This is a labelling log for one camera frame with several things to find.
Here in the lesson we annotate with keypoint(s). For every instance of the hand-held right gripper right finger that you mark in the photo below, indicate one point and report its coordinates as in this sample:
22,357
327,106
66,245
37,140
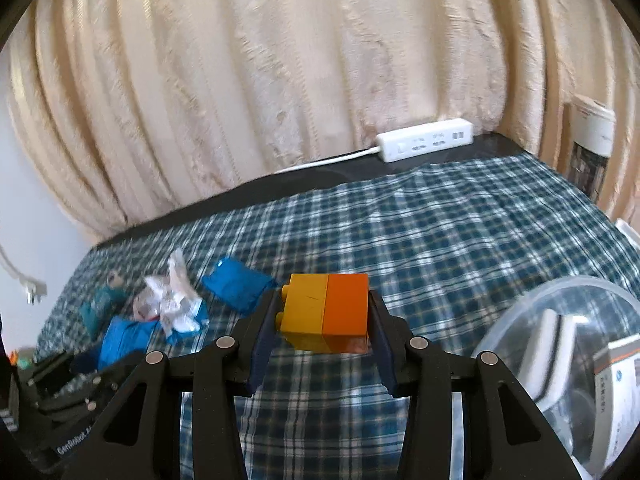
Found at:
382,355

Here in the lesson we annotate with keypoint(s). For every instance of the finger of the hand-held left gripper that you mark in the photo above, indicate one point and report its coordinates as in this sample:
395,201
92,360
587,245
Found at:
55,370
100,390

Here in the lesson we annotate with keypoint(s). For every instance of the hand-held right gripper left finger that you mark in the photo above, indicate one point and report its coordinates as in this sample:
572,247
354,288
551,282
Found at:
262,355

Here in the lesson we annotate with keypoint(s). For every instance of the blue wipes packet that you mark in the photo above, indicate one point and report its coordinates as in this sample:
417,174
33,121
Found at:
125,340
240,282

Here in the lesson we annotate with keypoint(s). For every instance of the orange and yellow toy block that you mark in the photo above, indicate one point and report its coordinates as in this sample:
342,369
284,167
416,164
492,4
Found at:
325,310

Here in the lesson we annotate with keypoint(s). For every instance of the blue towel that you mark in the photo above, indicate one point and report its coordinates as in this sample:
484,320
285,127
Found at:
100,310

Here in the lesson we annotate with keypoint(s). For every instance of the cotton swab bag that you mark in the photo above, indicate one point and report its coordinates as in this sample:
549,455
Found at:
175,300

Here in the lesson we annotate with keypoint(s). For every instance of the large white sponge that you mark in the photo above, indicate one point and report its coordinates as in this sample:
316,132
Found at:
545,350

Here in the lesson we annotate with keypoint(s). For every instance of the clear plastic bowl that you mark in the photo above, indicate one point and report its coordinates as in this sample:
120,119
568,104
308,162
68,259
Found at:
550,290

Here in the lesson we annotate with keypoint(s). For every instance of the white medicine box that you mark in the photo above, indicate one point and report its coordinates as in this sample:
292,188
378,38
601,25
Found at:
620,400

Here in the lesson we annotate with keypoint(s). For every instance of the plaid tablecloth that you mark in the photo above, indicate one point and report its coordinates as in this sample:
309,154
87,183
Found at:
450,220

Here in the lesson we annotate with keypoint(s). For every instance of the white power strip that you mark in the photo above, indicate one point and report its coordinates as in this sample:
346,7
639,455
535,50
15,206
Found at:
425,142

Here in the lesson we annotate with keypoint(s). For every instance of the beige patterned curtain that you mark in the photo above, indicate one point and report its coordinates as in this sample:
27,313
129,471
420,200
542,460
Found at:
250,60

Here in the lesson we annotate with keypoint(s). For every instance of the white tower fan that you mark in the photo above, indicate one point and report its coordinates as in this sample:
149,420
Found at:
592,130

